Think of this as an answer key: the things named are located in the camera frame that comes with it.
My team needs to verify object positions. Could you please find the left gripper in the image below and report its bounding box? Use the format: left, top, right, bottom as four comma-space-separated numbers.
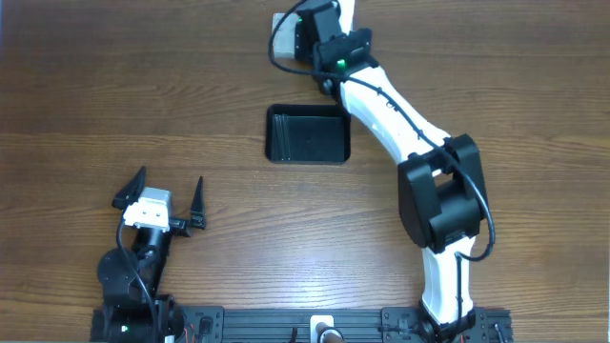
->
112, 165, 208, 238

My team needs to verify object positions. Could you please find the clear test tube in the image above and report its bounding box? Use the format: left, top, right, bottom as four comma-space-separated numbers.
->
274, 112, 285, 162
281, 112, 293, 162

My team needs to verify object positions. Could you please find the black tray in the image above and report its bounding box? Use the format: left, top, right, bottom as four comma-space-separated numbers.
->
264, 103, 353, 166

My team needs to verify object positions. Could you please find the white test tube rack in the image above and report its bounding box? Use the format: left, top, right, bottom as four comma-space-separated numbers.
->
271, 12, 299, 61

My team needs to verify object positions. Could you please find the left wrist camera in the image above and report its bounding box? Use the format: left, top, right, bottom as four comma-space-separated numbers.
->
122, 186, 173, 233

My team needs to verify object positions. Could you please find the mounting rail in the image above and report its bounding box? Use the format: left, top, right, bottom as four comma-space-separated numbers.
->
90, 305, 515, 343

